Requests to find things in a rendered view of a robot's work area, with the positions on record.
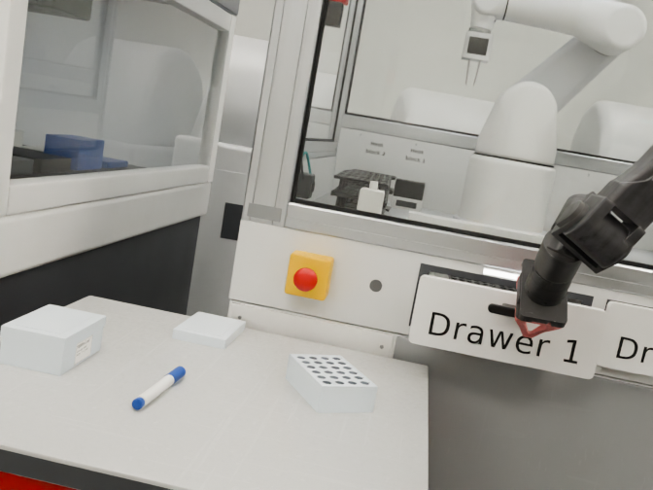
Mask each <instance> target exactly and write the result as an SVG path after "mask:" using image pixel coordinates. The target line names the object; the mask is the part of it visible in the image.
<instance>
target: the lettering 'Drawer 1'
mask: <svg viewBox="0 0 653 490"><path fill-rule="evenodd" d="M435 315H438V316H442V317H444V318H445V319H446V321H447V326H446V329H445V331H444V332H441V333H437V332H432V327H433V322H434V317H435ZM466 325H467V324H460V323H457V325H456V329H455V334H454V338H453V339H457V334H458V329H459V327H461V326H465V327H466ZM449 328H450V320H449V318H448V317H447V316H446V315H444V314H441V313H437V312H432V315H431V320H430V329H429V334H433V335H444V334H446V333H447V332H448V331H449ZM470 328H471V329H472V328H475V329H479V330H480V332H481V333H478V332H471V333H469V334H468V336H467V340H468V341H469V342H470V343H477V342H478V344H481V343H482V338H483V329H482V328H480V327H478V326H471V327H470ZM473 334H476V335H480V337H479V339H478V340H476V341H472V340H471V339H470V337H471V336H472V335H473ZM490 334H491V347H495V346H496V344H497V342H498V339H499V337H500V335H501V349H506V347H507V345H508V343H509V341H510V339H511V337H512V335H513V333H511V334H510V336H509V337H508V338H507V340H506V342H505V344H504V338H503V332H499V334H498V336H497V338H496V340H495V342H494V335H493V330H491V329H490ZM522 338H527V339H528V340H529V341H530V344H528V343H523V342H520V340H521V339H522ZM542 341H543V339H540V341H539V344H538V348H537V353H536V356H538V357H539V354H540V350H541V346H542V344H543V343H545V342H547V343H550V340H544V341H543V342H542ZM567 342H570V343H572V348H571V352H570V356H569V360H567V359H564V362H568V363H573V364H577V362H576V361H573V360H572V359H573V354H574V350H575V346H576V342H577V340H567ZM519 344H521V345H526V346H530V347H533V340H532V339H531V338H529V337H524V336H520V337H519V338H518V339H517V341H516V349H517V351H518V352H520V353H522V354H531V351H529V352H525V351H522V350H520V348H519Z"/></svg>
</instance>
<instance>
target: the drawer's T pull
mask: <svg viewBox="0 0 653 490"><path fill-rule="evenodd" d="M515 308H516V305H512V304H507V303H503V304H502V305H500V304H494V303H491V304H489V305H488V310H489V312H491V313H494V314H498V315H503V316H508V317H514V318H515Z"/></svg>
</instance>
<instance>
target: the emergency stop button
mask: <svg viewBox="0 0 653 490"><path fill-rule="evenodd" d="M293 282H294V284H295V286H296V287H297V288H298V289H299V290H300V291H302V292H309V291H311V290H313V289H314V288H315V287H316V285H317V282H318V277H317V274H316V272H315V271H314V270H313V269H311V268H308V267H302V268H301V269H299V270H298V271H297V272H296V273H295V275H294V277H293Z"/></svg>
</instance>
